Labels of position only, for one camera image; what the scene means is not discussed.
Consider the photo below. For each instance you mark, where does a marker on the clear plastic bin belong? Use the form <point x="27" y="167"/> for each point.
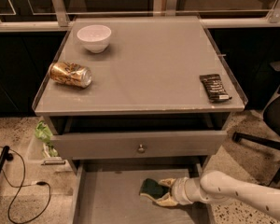
<point x="35" y="155"/>

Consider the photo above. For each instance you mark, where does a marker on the round metal drawer knob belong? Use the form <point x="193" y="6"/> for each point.
<point x="141" y="149"/>

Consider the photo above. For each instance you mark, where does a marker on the green plastic bag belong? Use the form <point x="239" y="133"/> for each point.
<point x="43" y="133"/>

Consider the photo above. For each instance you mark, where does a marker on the metal window rail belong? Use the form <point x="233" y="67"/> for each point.
<point x="50" y="15"/>

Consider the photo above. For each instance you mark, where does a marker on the black snack packet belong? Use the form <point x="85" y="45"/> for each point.
<point x="214" y="88"/>

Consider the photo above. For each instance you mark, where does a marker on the white ceramic bowl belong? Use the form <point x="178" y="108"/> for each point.
<point x="94" y="38"/>

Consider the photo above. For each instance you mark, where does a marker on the grey drawer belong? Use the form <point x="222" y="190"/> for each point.
<point x="109" y="194"/>
<point x="90" y="146"/>

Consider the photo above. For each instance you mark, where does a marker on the green yellow sponge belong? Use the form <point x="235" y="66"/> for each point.
<point x="152" y="189"/>

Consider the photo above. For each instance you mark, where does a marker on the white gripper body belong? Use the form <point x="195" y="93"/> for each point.
<point x="179" y="190"/>

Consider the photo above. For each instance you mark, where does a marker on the grey drawer cabinet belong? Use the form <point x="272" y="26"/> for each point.
<point x="146" y="80"/>

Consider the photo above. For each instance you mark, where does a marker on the grey middle drawer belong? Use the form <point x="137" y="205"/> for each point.
<point x="109" y="194"/>

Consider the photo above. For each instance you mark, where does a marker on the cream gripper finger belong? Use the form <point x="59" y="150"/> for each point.
<point x="167" y="200"/>
<point x="167" y="182"/>

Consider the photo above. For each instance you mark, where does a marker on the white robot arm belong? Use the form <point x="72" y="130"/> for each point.
<point x="211" y="187"/>

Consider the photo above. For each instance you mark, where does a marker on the grey top drawer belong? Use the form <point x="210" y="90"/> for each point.
<point x="90" y="146"/>

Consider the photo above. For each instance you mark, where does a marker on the gold soda can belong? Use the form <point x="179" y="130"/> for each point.
<point x="71" y="74"/>

